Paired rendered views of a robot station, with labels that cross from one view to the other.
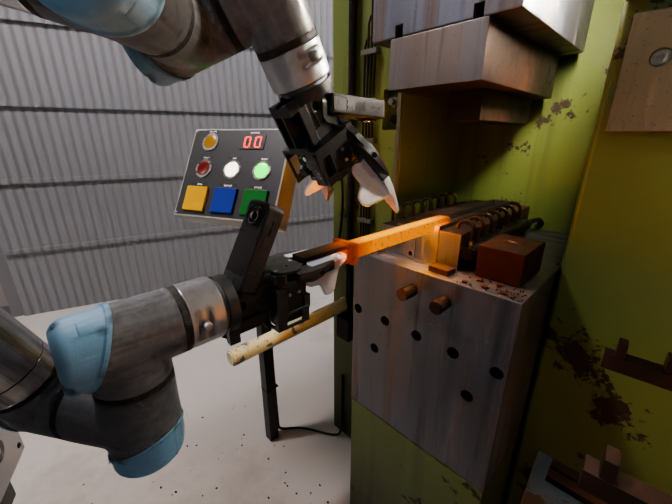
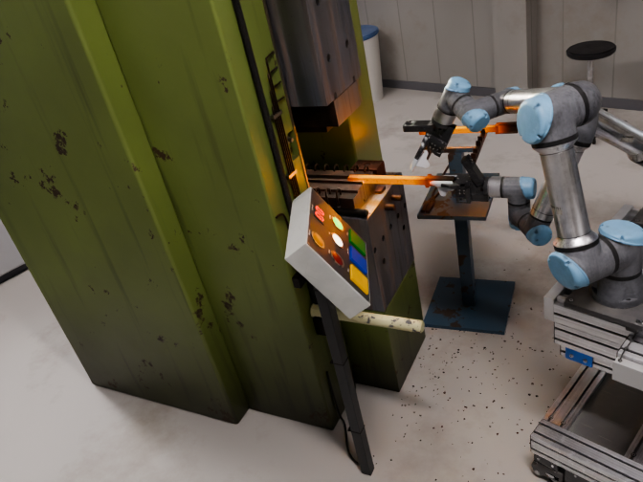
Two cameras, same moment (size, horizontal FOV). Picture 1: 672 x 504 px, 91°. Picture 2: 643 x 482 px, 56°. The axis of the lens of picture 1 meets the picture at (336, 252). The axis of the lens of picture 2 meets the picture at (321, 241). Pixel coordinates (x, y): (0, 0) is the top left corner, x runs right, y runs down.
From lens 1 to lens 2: 2.40 m
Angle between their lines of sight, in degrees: 90
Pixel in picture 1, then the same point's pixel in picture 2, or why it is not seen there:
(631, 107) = not seen: hidden behind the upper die
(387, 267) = (377, 208)
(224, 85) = not seen: outside the picture
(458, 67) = (355, 102)
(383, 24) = (329, 95)
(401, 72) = (341, 115)
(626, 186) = (357, 124)
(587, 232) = (358, 147)
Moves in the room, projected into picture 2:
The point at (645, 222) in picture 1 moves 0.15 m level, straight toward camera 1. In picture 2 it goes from (363, 133) to (395, 133)
